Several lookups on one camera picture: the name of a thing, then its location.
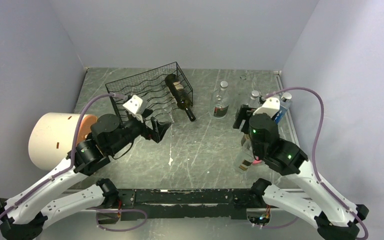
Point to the dark green wine bottle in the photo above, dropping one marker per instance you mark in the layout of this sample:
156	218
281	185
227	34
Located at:
178	92

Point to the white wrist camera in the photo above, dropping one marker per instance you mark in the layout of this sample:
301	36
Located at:
136	107
271	106

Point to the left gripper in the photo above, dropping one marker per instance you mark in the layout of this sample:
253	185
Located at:
159	129

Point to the blue labelled water bottle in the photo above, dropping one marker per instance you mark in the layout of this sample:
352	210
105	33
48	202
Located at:
285	100

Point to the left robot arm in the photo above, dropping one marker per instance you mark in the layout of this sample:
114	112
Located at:
26	215

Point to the white cylindrical drum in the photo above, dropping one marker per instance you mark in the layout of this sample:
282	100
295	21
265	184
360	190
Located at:
51	139

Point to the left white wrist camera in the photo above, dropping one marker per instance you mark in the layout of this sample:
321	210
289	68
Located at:
136	107

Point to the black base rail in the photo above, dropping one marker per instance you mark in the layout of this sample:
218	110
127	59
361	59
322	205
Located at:
233	203

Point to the pink small object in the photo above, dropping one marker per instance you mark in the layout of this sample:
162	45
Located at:
256	162

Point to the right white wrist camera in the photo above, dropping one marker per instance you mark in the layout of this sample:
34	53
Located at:
271	106

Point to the black wire wine rack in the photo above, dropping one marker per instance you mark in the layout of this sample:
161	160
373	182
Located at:
151	87

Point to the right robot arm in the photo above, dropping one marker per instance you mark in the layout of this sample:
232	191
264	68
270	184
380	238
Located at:
331	214

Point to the clear red-label bottle silver cap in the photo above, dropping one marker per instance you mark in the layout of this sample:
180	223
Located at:
220	101

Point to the clear glass bottle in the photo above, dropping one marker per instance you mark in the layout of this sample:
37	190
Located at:
162	114

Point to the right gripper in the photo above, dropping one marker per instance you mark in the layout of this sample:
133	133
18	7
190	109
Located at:
245	113

